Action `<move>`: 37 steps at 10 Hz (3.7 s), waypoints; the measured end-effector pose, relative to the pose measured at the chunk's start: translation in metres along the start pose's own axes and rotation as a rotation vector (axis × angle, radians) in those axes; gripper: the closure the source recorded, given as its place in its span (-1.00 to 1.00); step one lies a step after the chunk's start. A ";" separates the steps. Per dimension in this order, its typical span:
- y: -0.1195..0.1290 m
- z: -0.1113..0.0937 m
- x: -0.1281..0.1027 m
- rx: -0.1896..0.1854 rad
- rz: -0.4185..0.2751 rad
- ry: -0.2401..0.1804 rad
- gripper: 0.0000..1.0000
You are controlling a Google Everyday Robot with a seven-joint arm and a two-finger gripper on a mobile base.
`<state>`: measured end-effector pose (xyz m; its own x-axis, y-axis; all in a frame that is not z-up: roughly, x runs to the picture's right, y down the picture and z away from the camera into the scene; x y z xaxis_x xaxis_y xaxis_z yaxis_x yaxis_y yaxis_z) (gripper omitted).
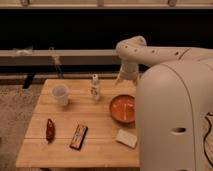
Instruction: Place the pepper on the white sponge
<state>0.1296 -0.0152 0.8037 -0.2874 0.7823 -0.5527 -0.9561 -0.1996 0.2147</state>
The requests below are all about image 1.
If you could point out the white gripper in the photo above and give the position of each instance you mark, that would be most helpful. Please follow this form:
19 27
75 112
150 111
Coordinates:
128 71

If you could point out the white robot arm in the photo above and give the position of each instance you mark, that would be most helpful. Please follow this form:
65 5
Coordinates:
174 92

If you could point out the white sponge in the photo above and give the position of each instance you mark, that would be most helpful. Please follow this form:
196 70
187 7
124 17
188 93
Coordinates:
126 138

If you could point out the orange bowl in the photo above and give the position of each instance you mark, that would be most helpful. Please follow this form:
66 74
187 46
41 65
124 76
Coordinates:
122 108

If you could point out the small clear bottle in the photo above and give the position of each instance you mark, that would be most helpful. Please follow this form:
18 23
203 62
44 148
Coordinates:
95 87

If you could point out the translucent plastic cup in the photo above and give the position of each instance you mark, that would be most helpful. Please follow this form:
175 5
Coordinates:
61 94

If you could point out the brown chocolate bar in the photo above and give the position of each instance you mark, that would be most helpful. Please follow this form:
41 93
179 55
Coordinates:
78 137

